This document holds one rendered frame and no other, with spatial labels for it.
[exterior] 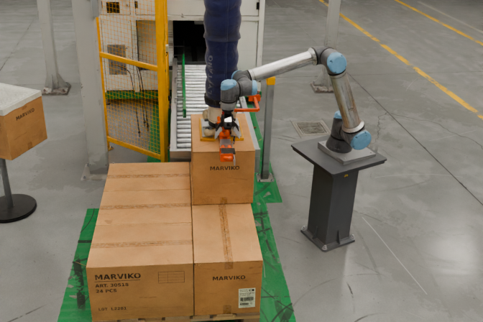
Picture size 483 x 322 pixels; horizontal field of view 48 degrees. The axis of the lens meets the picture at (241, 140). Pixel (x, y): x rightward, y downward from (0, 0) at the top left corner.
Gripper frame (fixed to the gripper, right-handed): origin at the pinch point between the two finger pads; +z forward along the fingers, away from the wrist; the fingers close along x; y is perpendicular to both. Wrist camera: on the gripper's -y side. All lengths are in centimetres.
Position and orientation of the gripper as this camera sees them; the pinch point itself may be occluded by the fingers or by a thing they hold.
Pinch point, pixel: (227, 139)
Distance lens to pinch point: 329.9
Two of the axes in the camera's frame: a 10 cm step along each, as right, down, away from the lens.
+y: -1.0, -4.5, 8.9
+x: -9.9, 0.1, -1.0
